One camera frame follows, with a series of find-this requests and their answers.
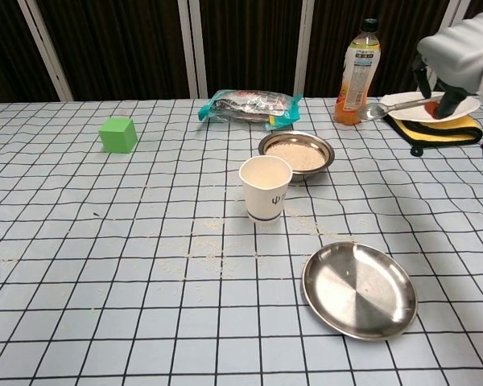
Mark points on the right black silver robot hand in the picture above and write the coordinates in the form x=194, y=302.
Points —
x=463, y=52

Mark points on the metal spoon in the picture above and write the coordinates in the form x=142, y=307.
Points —
x=372, y=111

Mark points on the white bowl of grains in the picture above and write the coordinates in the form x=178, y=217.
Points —
x=298, y=177

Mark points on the white paper cup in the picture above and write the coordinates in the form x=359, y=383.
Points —
x=263, y=201

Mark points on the white paper plate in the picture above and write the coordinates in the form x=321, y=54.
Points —
x=406, y=106

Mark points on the yellow black pot holder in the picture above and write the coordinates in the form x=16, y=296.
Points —
x=438, y=134

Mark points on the orange drink bottle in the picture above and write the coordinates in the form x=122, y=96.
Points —
x=354, y=80

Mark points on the teal silver snack package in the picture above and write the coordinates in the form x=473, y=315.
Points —
x=249, y=106

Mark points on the flat steel plate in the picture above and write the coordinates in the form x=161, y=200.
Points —
x=358, y=291

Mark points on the green cube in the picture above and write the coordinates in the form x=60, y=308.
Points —
x=116, y=136

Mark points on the blue checked tablecloth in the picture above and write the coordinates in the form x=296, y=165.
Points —
x=104, y=261

